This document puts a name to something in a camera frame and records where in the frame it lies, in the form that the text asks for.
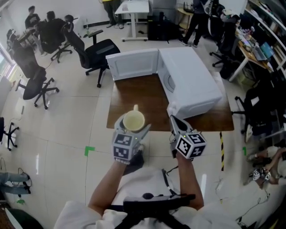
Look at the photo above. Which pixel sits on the white power strip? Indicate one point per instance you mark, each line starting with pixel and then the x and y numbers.
pixel 220 185

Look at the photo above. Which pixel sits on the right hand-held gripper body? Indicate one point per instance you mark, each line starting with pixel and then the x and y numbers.
pixel 184 148

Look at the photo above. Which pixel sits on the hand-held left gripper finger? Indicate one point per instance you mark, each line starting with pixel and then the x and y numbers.
pixel 118 124
pixel 143 133

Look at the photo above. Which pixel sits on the black chest mount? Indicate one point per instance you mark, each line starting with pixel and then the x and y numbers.
pixel 152 203

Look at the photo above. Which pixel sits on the person's white shirt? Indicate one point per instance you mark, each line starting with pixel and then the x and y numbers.
pixel 143 181

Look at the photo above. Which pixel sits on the wooden desk with white legs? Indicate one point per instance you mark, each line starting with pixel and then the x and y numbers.
pixel 248 53

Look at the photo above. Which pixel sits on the black office chair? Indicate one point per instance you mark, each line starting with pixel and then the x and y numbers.
pixel 100 51
pixel 58 52
pixel 28 62
pixel 225 38
pixel 1 129
pixel 257 105

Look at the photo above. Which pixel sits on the short green tape strip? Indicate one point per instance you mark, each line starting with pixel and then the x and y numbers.
pixel 244 151

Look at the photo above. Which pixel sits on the pale storage crate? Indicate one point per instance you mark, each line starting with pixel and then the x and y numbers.
pixel 244 77

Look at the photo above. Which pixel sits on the yellow black hazard tape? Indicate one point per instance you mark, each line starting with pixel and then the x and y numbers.
pixel 221 147

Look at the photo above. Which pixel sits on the green corner tape mark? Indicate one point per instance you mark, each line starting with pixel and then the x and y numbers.
pixel 86 151

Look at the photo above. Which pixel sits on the brown wooden table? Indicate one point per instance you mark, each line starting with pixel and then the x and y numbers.
pixel 138 94

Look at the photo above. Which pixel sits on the person's right forearm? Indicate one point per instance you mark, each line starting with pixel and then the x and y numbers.
pixel 190 181

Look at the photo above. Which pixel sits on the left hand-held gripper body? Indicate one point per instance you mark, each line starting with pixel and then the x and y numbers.
pixel 121 153

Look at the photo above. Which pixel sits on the black case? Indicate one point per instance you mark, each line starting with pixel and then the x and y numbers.
pixel 161 29

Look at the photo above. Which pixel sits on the dark green bin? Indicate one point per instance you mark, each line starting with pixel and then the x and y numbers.
pixel 24 220

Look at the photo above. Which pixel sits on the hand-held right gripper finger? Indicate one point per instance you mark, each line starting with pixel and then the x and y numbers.
pixel 189 126
pixel 174 127

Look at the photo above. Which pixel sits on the small yellow table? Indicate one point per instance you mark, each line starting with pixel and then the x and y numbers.
pixel 186 13

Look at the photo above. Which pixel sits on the open laptop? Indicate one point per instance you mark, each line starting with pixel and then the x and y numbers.
pixel 267 49

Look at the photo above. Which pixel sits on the white shelf unit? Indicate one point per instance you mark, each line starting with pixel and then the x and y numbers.
pixel 274 29

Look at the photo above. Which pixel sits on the person's left forearm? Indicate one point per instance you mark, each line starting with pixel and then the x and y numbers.
pixel 105 190

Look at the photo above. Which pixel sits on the white microwave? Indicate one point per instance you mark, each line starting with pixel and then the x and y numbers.
pixel 190 80

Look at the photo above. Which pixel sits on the cream yellow mug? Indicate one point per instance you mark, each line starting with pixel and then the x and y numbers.
pixel 134 121

